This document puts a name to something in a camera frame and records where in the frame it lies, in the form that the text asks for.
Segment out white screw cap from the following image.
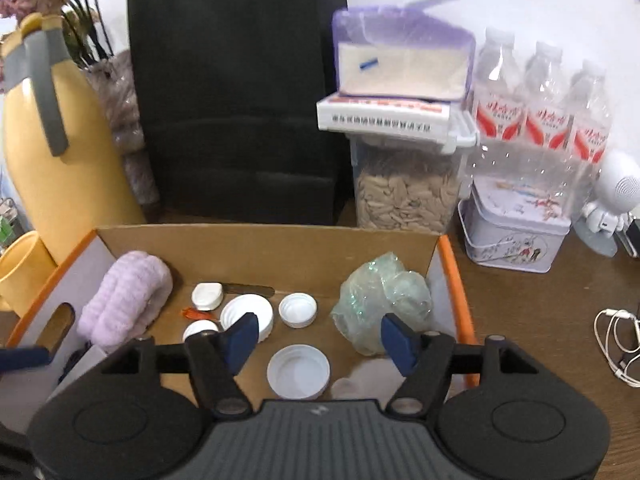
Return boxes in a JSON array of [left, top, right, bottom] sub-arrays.
[[278, 292, 318, 329]]

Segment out red cardboard box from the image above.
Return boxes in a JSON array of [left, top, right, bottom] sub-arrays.
[[0, 224, 477, 433]]

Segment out iridescent plastic bag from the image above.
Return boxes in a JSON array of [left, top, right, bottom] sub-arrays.
[[331, 252, 433, 357]]

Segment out yellow mug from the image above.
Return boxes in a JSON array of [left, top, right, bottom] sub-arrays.
[[0, 231, 58, 313]]

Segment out black paper bag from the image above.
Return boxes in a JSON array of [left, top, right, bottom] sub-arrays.
[[126, 0, 349, 227]]

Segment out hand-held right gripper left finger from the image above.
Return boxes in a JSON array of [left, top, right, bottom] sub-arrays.
[[100, 312, 261, 420]]

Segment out clear nut container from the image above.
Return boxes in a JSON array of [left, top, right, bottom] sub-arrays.
[[348, 110, 480, 233]]

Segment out printed tin box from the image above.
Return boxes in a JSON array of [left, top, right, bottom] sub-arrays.
[[458, 180, 572, 274]]

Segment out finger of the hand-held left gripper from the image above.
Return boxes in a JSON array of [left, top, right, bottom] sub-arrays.
[[0, 345, 55, 374]]

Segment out storage rack with bottles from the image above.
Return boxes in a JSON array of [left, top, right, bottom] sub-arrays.
[[0, 195, 22, 256]]

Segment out black charger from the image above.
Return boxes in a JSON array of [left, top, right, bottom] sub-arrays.
[[617, 212, 640, 261]]

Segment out dried pink flowers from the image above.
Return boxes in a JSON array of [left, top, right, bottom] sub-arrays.
[[0, 0, 116, 68]]

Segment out white robot speaker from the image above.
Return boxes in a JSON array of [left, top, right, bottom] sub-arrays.
[[572, 150, 640, 258]]

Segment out purple wipes pack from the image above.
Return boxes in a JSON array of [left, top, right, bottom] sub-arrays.
[[331, 0, 476, 101]]

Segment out small white case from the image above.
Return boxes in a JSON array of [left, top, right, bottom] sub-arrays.
[[191, 282, 224, 312]]

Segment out lilac towel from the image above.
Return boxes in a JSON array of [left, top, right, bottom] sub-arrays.
[[76, 251, 173, 353]]

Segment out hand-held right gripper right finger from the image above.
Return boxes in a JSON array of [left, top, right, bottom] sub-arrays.
[[381, 312, 541, 418]]

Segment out flat white box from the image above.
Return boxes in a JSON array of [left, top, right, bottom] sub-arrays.
[[316, 92, 451, 136]]

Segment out pink mesh flower wrap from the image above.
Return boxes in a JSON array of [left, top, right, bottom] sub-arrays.
[[82, 50, 162, 206]]

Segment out coiled white cable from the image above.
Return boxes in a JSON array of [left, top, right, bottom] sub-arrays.
[[594, 307, 640, 386]]

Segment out yellow thermos jug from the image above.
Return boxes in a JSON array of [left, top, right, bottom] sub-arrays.
[[0, 14, 146, 266]]

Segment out wide white lid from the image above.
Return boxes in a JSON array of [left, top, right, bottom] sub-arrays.
[[266, 344, 331, 401]]

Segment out white threaded jar lid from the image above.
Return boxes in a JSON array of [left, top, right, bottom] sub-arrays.
[[220, 294, 275, 343]]

